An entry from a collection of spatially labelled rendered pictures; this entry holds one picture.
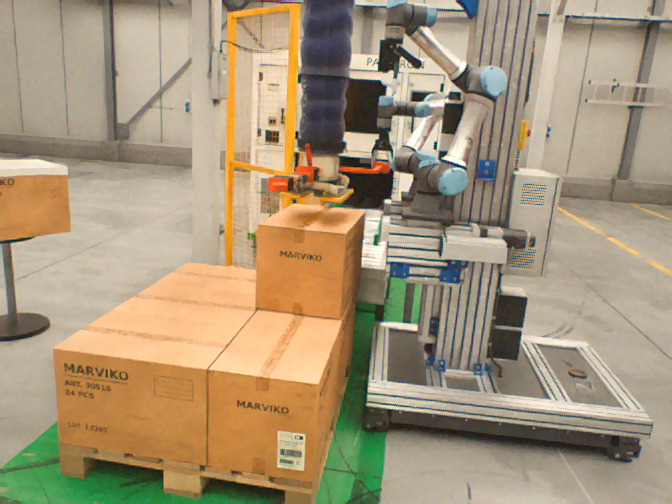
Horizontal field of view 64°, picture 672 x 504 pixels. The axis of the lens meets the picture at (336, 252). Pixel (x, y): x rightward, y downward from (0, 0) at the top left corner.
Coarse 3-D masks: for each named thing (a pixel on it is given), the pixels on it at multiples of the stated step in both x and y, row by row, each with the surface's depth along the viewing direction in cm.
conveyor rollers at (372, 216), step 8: (344, 208) 511; (352, 208) 518; (360, 208) 517; (368, 216) 481; (376, 216) 488; (368, 224) 446; (376, 224) 453; (368, 232) 420; (368, 240) 393; (368, 248) 368; (376, 248) 375; (368, 256) 350; (376, 256) 350; (368, 264) 332; (376, 264) 332
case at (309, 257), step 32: (288, 224) 240; (320, 224) 245; (352, 224) 249; (288, 256) 237; (320, 256) 234; (352, 256) 257; (256, 288) 244; (288, 288) 241; (320, 288) 238; (352, 288) 270
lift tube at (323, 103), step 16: (304, 80) 241; (320, 80) 236; (336, 80) 238; (304, 96) 243; (320, 96) 238; (336, 96) 240; (304, 112) 243; (320, 112) 239; (336, 112) 241; (304, 128) 245; (320, 128) 241; (336, 128) 243
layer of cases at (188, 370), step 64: (128, 320) 225; (192, 320) 230; (256, 320) 234; (320, 320) 238; (64, 384) 199; (128, 384) 195; (192, 384) 191; (256, 384) 187; (320, 384) 189; (128, 448) 202; (192, 448) 198; (256, 448) 193; (320, 448) 208
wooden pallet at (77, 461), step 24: (336, 408) 252; (72, 456) 207; (96, 456) 205; (120, 456) 203; (144, 456) 202; (168, 480) 203; (192, 480) 201; (240, 480) 198; (264, 480) 196; (288, 480) 195
